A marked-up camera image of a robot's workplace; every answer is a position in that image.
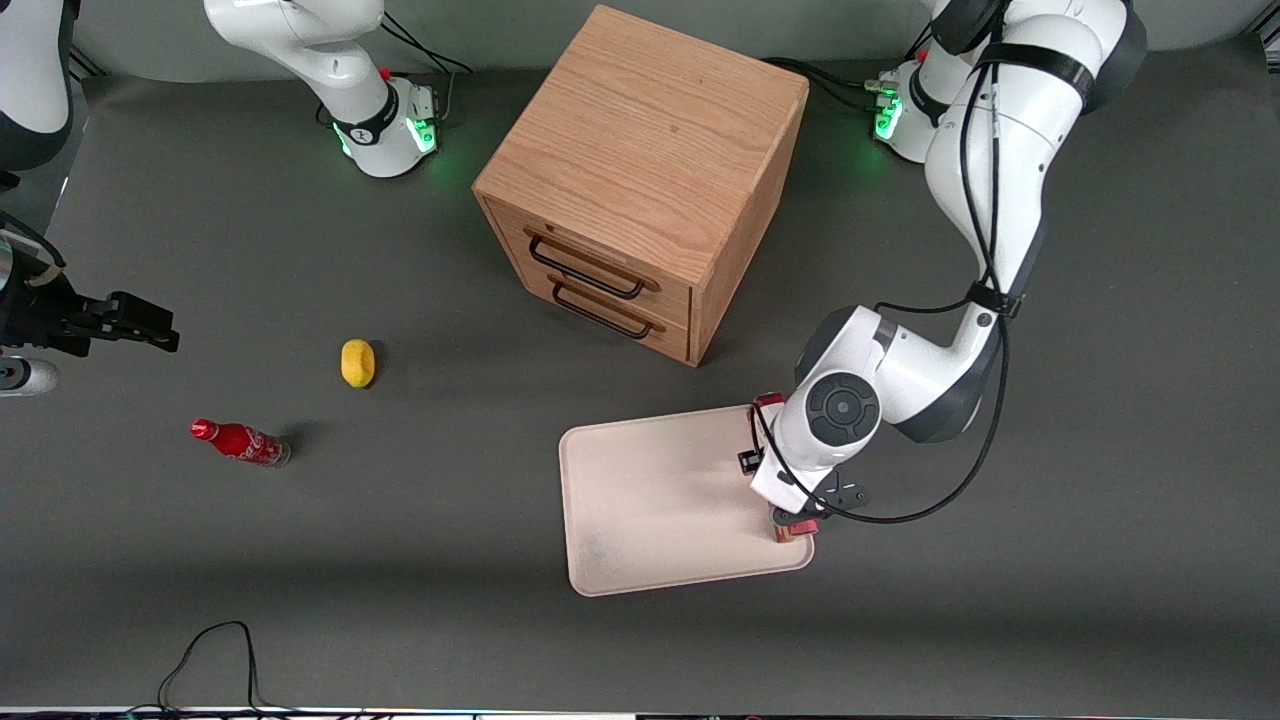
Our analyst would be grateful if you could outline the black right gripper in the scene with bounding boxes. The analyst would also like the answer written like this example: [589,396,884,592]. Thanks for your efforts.
[0,268,182,358]

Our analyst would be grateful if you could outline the red cookie box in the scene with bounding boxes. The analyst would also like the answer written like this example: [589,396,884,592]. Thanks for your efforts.
[752,392,821,543]

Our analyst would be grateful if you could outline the cream plastic tray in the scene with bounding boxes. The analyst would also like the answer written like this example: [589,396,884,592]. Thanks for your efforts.
[558,402,816,598]

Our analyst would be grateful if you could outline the red cola bottle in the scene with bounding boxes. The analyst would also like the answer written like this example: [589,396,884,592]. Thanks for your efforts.
[190,418,292,469]

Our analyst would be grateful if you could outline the yellow lemon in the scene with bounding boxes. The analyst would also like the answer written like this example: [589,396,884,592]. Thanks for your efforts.
[340,338,377,389]

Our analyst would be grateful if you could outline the wooden drawer front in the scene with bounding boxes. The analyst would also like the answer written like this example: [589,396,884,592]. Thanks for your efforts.
[495,205,694,327]
[518,262,692,364]

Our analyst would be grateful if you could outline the wooden drawer cabinet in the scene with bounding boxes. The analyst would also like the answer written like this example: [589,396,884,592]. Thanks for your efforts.
[472,4,811,368]

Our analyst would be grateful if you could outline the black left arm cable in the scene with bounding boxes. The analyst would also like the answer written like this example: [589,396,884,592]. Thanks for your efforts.
[750,40,1013,527]

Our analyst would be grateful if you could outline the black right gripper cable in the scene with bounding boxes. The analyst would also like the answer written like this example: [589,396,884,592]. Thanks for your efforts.
[0,210,67,271]

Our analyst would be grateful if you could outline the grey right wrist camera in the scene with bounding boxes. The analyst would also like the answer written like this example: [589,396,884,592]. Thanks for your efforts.
[0,358,61,397]

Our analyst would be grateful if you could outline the black metal drawer handle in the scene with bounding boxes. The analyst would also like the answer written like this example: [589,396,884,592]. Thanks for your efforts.
[551,280,656,341]
[527,232,649,301]

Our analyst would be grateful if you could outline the thin black loop cable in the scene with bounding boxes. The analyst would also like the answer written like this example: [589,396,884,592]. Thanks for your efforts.
[120,620,301,717]

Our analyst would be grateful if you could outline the black right base cables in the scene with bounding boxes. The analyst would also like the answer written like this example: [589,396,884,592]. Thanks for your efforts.
[380,10,473,126]

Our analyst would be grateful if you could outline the black base cables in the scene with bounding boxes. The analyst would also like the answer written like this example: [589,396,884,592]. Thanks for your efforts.
[380,10,473,126]
[762,55,896,116]

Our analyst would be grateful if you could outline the black left base cables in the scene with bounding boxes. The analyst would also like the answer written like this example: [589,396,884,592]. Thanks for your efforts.
[762,55,896,116]

